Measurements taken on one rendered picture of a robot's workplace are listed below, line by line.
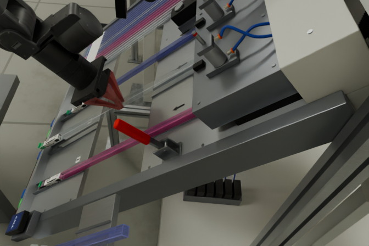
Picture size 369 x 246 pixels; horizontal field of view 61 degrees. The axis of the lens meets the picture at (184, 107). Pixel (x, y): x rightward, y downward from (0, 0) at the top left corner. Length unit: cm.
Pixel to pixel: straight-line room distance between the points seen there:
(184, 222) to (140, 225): 67
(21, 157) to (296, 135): 158
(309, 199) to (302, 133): 11
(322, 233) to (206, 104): 44
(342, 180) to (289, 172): 63
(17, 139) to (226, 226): 130
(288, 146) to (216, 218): 53
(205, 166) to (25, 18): 37
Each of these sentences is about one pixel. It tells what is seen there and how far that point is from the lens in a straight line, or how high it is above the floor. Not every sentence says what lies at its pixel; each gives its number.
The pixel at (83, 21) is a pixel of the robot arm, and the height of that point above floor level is 114.
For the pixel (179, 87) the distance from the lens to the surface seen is 59.
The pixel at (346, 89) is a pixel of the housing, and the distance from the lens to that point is 39.
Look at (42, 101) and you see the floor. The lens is 204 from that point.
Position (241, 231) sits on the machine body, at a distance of 92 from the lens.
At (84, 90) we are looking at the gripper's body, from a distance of 63.
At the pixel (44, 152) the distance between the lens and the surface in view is 90.
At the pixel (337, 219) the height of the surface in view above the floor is 89.
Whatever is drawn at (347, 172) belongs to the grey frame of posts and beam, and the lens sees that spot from 41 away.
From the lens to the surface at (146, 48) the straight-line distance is 164.
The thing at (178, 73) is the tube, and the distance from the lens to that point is 60.
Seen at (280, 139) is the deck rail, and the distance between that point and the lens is 41.
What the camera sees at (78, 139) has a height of 81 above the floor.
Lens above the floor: 146
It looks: 49 degrees down
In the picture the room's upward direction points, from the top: 9 degrees clockwise
